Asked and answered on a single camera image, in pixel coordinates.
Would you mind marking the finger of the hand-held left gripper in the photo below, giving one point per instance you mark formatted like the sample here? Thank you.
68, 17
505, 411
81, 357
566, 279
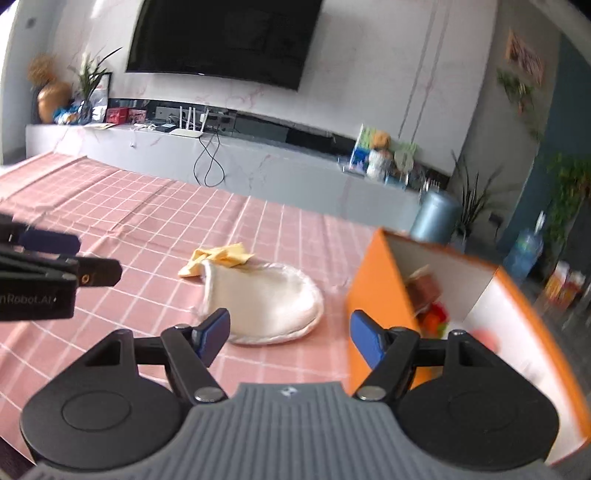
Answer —
99, 272
51, 242

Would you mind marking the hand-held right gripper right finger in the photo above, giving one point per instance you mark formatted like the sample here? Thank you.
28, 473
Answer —
364, 339

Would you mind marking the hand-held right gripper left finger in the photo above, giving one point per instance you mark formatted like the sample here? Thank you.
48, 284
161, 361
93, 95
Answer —
214, 334

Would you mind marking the orange cardboard box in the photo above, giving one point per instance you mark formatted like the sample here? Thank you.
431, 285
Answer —
378, 286

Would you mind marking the cream round fabric pad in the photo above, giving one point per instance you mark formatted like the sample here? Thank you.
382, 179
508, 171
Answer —
268, 300

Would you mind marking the yellow cloth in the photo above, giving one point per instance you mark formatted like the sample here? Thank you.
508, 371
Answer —
221, 256

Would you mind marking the pink checked tablecloth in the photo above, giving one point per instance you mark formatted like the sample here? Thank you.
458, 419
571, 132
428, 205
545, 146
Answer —
115, 207

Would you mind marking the gold vase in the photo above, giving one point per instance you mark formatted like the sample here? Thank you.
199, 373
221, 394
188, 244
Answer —
51, 104

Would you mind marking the silver trash can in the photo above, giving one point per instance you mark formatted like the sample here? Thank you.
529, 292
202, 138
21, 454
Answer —
434, 217

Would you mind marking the red box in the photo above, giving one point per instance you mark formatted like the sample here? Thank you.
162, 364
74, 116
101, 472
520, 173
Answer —
137, 117
117, 115

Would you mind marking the black framed picture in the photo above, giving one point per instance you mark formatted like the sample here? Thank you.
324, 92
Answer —
102, 99

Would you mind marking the white router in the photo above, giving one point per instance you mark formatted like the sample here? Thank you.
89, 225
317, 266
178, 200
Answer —
187, 133

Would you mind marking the potted grass plant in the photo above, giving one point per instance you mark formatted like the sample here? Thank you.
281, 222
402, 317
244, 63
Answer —
90, 78

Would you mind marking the white marble television cabinet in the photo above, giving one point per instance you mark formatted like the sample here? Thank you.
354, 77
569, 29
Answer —
286, 180

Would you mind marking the tall leafy floor plant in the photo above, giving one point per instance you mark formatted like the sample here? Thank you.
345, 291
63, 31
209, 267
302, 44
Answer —
475, 203

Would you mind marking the blue water bottle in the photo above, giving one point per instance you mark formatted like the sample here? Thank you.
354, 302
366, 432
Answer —
524, 254

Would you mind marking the teddy bear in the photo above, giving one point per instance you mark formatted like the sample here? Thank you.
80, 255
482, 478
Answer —
379, 157

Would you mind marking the small round hand fan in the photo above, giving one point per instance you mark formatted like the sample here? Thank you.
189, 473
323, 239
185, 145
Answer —
405, 159

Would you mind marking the green picture card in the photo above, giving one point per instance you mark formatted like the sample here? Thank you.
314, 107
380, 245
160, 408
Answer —
359, 147

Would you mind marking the colourful carton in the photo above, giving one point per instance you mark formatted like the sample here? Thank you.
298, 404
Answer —
565, 284

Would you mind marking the green shelf plant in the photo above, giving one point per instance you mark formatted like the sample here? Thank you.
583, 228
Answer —
570, 198

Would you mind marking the hanging vine plant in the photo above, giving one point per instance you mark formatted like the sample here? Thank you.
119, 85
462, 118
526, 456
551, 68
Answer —
519, 92

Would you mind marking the black wall television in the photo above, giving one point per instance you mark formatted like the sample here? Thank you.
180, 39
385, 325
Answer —
221, 37

